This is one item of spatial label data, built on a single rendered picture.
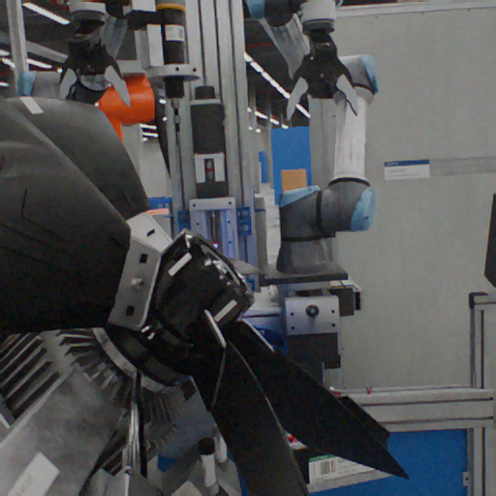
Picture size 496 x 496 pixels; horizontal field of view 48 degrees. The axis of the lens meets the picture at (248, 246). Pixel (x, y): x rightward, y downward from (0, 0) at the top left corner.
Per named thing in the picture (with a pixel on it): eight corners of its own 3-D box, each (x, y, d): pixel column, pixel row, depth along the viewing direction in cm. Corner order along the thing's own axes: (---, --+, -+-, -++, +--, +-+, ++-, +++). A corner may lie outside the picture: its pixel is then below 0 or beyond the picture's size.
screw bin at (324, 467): (269, 497, 89) (267, 456, 88) (243, 448, 105) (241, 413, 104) (391, 471, 94) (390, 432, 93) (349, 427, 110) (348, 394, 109)
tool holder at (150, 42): (145, 72, 65) (138, -16, 64) (123, 81, 71) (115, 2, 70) (211, 75, 70) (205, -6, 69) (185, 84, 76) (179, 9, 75)
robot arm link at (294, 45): (298, 76, 177) (247, -28, 132) (332, 71, 173) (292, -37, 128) (296, 108, 174) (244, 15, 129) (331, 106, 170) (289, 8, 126)
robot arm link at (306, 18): (337, -2, 116) (298, 1, 116) (338, 21, 116) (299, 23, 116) (332, 8, 123) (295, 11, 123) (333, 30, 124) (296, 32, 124)
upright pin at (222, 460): (213, 473, 74) (210, 428, 73) (214, 464, 76) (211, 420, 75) (229, 472, 74) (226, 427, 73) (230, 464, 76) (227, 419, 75)
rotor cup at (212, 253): (94, 332, 57) (184, 246, 55) (101, 274, 70) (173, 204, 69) (193, 406, 62) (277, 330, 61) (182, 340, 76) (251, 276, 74)
